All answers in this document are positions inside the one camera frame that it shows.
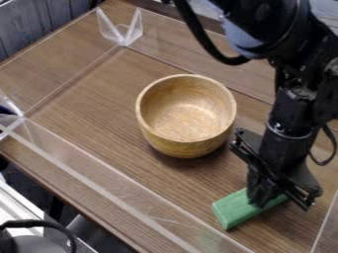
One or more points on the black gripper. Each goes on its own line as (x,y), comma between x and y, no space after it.
(275,156)

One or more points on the green rectangular block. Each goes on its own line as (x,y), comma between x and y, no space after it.
(232,210)

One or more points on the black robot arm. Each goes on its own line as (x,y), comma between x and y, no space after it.
(280,31)

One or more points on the brown wooden bowl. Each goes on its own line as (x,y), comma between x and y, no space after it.
(185,112)

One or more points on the clear acrylic front wall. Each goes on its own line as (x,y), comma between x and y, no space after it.
(147,221)

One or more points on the clear acrylic corner bracket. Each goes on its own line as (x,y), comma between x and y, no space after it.
(120,34)

